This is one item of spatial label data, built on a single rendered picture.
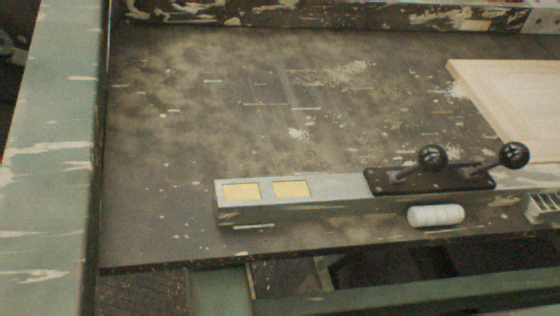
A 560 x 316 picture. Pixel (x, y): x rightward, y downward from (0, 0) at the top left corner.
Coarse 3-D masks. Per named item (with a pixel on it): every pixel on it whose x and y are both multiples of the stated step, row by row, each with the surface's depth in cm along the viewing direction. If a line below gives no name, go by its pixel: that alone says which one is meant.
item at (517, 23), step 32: (128, 0) 98; (160, 0) 99; (192, 0) 100; (224, 0) 102; (256, 0) 103; (288, 0) 105; (320, 0) 106; (352, 0) 108; (384, 0) 110; (416, 0) 113; (448, 0) 116; (480, 0) 119; (512, 0) 121; (544, 0) 123; (512, 32) 123; (544, 32) 125
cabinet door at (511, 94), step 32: (448, 64) 106; (480, 64) 106; (512, 64) 109; (544, 64) 111; (480, 96) 97; (512, 96) 100; (544, 96) 101; (512, 128) 91; (544, 128) 93; (544, 160) 86
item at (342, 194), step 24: (504, 168) 79; (528, 168) 80; (552, 168) 81; (216, 192) 67; (264, 192) 68; (312, 192) 69; (336, 192) 70; (360, 192) 71; (456, 192) 74; (480, 192) 75; (504, 192) 76; (528, 192) 77; (216, 216) 67; (240, 216) 67; (264, 216) 68; (288, 216) 69; (312, 216) 70; (336, 216) 72
